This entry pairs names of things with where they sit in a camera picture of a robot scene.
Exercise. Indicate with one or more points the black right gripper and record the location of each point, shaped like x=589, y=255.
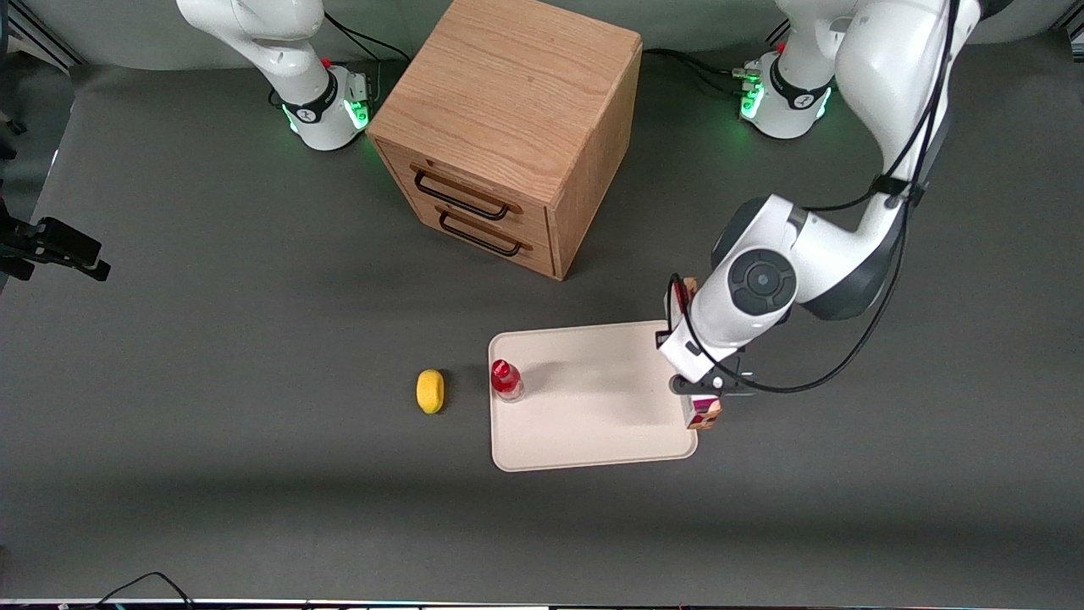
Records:
x=8, y=229

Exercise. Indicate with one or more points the yellow lemon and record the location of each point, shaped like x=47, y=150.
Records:
x=430, y=391

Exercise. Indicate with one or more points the white rectangular tray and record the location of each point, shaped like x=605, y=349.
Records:
x=593, y=407

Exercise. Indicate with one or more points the red cookie box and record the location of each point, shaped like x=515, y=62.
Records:
x=703, y=413

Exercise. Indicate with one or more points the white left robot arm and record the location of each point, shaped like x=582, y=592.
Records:
x=881, y=76

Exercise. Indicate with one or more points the aluminium frame profile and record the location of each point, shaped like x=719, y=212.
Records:
x=42, y=38

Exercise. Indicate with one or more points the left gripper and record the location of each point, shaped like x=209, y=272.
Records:
x=660, y=338

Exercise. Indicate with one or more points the red plastic bottle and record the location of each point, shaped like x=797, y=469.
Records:
x=506, y=379

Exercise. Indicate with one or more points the dark gray table cover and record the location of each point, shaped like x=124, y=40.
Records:
x=254, y=381

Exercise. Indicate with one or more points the wooden drawer cabinet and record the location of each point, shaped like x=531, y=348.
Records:
x=508, y=93

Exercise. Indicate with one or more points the wooden drawer front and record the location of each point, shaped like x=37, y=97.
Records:
x=508, y=191
x=542, y=254

